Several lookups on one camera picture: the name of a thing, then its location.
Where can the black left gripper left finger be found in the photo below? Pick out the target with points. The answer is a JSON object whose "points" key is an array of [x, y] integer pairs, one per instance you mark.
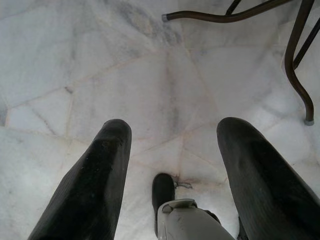
{"points": [[92, 180]]}

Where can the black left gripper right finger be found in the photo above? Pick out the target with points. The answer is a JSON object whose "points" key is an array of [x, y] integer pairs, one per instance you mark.
{"points": [[262, 180]]}

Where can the black robot foot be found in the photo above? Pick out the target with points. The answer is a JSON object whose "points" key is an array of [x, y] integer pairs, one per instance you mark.
{"points": [[162, 190]]}

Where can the grey robot leg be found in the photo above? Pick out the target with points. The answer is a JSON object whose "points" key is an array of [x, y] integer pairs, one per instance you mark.
{"points": [[186, 221]]}

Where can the brown metal chair frame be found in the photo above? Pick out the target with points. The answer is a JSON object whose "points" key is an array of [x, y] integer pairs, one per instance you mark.
{"points": [[292, 57]]}

